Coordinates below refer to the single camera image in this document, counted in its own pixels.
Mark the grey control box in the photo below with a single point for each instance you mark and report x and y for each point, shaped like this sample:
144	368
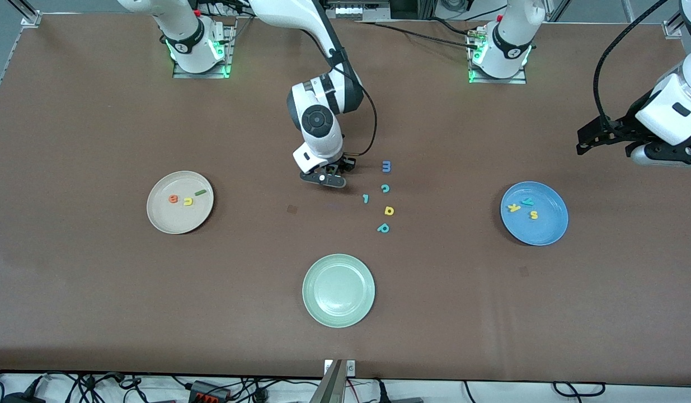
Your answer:
356	10

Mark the aluminium frame corner profile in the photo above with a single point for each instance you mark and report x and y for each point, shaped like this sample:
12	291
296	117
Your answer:
31	21
674	29

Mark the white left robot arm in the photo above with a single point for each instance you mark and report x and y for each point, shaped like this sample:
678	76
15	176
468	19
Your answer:
667	120

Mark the brown table cover mat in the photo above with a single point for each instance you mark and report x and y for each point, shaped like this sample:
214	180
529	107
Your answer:
99	112

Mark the teal letter p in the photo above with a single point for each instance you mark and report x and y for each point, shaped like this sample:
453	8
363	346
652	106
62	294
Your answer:
380	229

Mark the teal letter y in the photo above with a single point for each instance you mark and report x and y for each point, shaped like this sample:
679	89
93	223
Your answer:
527	201

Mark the white mounting bracket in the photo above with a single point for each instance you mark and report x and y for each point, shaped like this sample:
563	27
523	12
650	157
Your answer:
351	368

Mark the pale green plate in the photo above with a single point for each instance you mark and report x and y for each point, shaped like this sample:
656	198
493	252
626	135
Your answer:
338	290

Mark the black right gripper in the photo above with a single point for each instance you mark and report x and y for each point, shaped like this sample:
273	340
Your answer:
338	165

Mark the aluminium profile post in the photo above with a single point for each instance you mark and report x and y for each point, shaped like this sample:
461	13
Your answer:
331	386

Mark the black orange power strip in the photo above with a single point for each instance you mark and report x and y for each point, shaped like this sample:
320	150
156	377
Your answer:
208	390

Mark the yellow letter k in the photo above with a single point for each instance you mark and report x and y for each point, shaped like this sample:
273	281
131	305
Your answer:
514	207

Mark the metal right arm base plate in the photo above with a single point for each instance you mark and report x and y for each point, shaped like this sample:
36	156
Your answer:
202	75

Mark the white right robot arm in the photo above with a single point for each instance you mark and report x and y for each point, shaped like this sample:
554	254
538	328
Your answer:
323	140

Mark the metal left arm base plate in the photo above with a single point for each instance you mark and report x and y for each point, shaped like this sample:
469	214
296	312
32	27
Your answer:
499	80

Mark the beige brown plate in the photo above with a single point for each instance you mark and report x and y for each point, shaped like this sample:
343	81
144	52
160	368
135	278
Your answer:
172	218

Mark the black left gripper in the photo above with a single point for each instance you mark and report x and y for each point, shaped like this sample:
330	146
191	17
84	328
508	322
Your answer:
626	122

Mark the blue plate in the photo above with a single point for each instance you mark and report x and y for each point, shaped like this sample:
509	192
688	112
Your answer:
546	229

